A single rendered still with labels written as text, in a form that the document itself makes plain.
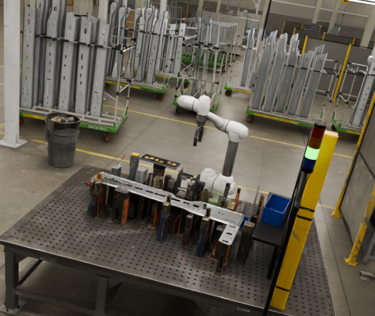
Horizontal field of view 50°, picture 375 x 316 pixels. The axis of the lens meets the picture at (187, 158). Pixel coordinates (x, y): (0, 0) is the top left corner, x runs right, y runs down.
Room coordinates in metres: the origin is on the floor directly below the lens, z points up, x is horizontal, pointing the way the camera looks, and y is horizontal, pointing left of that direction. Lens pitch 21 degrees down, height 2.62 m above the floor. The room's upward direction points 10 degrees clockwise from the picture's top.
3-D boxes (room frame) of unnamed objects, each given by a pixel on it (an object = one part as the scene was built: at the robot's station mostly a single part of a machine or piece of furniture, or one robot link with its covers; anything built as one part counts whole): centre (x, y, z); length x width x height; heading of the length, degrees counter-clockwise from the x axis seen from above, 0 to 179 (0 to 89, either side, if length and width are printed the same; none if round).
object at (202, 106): (3.34, -0.05, 1.80); 0.13 x 0.11 x 0.16; 66
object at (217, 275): (2.59, -0.38, 0.84); 0.11 x 0.06 x 0.29; 164
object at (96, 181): (3.10, 0.73, 0.88); 0.15 x 0.11 x 0.36; 164
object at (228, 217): (3.12, 0.13, 1.00); 1.38 x 0.22 x 0.02; 74
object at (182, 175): (3.30, -0.04, 0.94); 0.18 x 0.13 x 0.49; 74
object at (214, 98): (10.21, -0.03, 0.88); 1.91 x 1.00 x 1.76; 174
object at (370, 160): (4.80, -2.22, 1.00); 1.34 x 0.14 x 2.00; 173
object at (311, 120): (10.04, -2.22, 0.88); 1.91 x 1.00 x 1.76; 80
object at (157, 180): (3.32, 0.23, 0.89); 0.13 x 0.11 x 0.38; 164
